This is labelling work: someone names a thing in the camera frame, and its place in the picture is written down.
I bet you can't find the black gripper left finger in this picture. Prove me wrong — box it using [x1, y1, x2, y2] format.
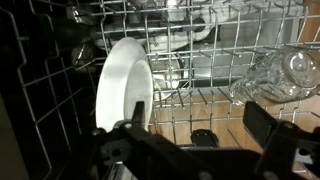
[132, 101, 145, 127]

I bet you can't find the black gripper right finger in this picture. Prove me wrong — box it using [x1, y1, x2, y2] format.
[243, 101, 278, 148]

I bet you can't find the white ceramic plate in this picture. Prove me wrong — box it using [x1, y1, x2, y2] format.
[95, 37, 154, 132]

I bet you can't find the clear drinking glass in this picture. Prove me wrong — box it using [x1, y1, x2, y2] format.
[230, 47, 320, 106]

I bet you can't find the metal wire dishwasher rack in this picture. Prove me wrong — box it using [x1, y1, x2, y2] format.
[0, 0, 320, 180]

